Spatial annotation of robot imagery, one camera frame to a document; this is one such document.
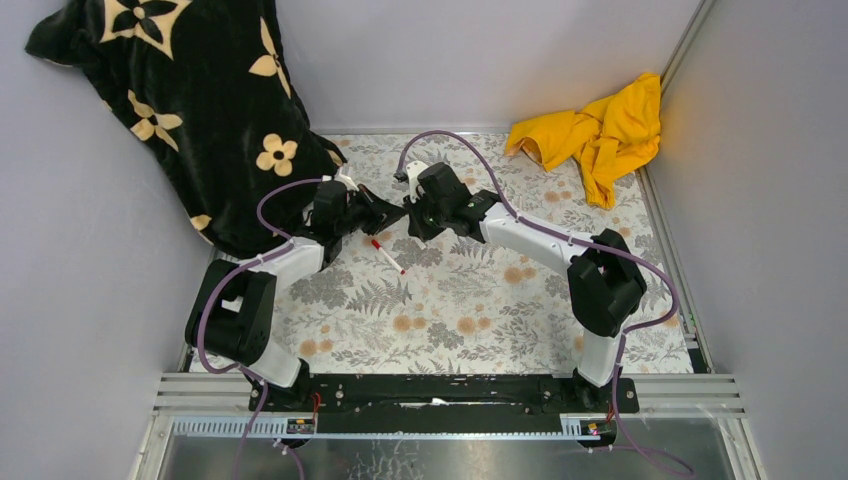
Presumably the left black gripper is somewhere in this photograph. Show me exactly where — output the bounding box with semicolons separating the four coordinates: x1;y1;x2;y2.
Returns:
334;184;407;238

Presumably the red capped white marker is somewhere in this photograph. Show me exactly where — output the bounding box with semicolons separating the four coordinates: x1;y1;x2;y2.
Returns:
371;238;406;275

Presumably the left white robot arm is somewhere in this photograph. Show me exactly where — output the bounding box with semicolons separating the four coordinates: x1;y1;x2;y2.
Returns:
184;180;406;411

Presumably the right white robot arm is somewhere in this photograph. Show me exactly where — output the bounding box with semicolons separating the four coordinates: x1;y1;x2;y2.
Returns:
394;161;647;412

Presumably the floral patterned table mat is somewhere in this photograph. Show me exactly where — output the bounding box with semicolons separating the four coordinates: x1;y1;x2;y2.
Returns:
272;134;663;374

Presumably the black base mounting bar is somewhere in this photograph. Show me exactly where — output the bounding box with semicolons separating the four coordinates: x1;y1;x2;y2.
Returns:
248;368;640;428

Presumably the yellow cloth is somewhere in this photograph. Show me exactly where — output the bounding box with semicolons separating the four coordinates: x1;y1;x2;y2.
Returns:
505;73;662;210

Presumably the black floral plush blanket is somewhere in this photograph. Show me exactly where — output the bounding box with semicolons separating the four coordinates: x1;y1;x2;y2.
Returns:
25;1;344;258

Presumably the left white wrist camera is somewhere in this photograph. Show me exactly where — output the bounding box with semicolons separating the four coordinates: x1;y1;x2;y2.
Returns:
333;165;358;191

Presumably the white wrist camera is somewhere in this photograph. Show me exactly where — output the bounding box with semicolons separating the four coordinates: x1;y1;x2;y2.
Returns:
405;161;429;203
333;165;358;191

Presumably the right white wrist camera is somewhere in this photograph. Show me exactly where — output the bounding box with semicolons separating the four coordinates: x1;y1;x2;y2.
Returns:
405;161;429;203

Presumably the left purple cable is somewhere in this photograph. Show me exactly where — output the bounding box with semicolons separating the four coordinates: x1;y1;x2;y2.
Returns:
196;176;329;480

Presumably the purple cable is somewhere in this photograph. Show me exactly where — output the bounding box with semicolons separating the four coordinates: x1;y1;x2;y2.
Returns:
394;130;697;478
196;176;329;480

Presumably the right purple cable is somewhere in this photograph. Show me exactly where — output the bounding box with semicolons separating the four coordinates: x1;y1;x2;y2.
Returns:
394;130;697;478

